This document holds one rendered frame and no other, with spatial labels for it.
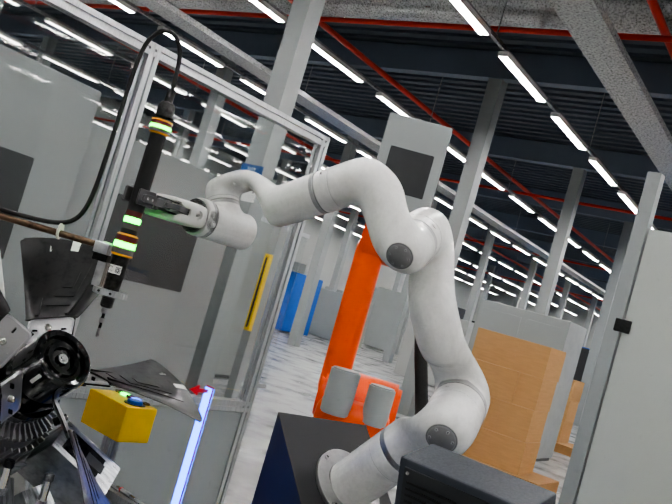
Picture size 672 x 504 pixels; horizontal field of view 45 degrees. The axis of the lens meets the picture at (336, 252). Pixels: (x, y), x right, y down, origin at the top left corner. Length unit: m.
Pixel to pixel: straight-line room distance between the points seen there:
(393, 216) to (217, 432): 1.65
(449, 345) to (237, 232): 0.53
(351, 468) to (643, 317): 1.39
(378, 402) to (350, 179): 3.75
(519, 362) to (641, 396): 6.49
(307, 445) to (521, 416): 7.45
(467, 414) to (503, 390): 7.72
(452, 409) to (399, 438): 0.17
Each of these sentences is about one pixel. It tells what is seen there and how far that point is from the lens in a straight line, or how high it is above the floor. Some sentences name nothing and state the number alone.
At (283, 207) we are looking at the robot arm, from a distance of 1.69.
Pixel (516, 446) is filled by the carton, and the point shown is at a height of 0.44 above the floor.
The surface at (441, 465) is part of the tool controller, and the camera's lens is 1.50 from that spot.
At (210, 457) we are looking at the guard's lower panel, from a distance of 3.05.
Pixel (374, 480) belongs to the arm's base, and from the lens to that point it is 1.86.
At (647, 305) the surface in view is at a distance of 2.93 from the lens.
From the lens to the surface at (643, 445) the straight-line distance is 2.90.
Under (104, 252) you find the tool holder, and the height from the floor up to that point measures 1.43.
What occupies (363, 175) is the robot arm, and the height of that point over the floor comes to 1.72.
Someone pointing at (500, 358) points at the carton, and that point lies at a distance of 9.46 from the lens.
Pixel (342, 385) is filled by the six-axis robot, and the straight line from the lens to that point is 5.24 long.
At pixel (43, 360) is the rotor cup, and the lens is 1.55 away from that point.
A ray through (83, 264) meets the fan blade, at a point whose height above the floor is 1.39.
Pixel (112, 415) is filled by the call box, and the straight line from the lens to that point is 2.10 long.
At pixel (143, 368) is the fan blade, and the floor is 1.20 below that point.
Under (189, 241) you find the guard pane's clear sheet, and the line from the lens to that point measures 2.72.
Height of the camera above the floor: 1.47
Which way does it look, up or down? 3 degrees up
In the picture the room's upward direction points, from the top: 16 degrees clockwise
